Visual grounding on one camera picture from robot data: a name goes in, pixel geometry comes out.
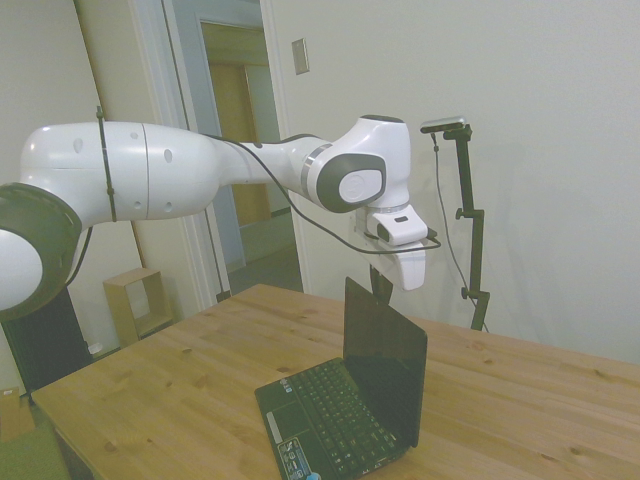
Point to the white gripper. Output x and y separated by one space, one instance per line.
412 267

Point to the black laptop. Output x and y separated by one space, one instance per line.
385 360

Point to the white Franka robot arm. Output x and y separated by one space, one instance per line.
175 170

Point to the blue-grey open door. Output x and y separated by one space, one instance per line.
232 240

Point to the wooden hallway door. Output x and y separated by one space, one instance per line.
230 100

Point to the open wooden box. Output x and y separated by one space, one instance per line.
120 310

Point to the small white floor object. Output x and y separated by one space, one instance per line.
95 348

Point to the black radiator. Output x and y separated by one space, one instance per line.
45 350

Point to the brown cardboard box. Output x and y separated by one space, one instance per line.
15 415

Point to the white closet door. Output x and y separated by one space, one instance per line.
45 75

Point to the white door frame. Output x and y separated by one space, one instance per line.
295 240

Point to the black camera stand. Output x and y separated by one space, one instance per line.
475 240

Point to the silver camera on stand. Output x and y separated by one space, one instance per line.
444 124

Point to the metal wall switch plate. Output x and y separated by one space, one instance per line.
300 56

